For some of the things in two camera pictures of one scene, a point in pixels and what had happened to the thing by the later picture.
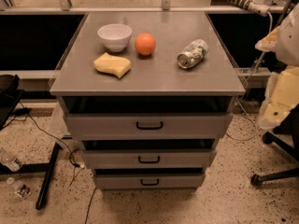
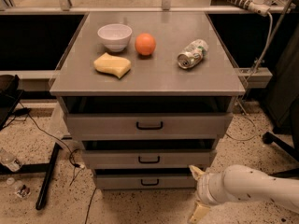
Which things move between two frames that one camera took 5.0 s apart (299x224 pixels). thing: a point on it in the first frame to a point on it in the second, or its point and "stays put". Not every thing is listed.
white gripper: x=289 y=44 to x=204 y=187
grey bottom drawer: x=149 y=181 stays put
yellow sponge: x=115 y=65 stays put
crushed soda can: x=192 y=54 stays put
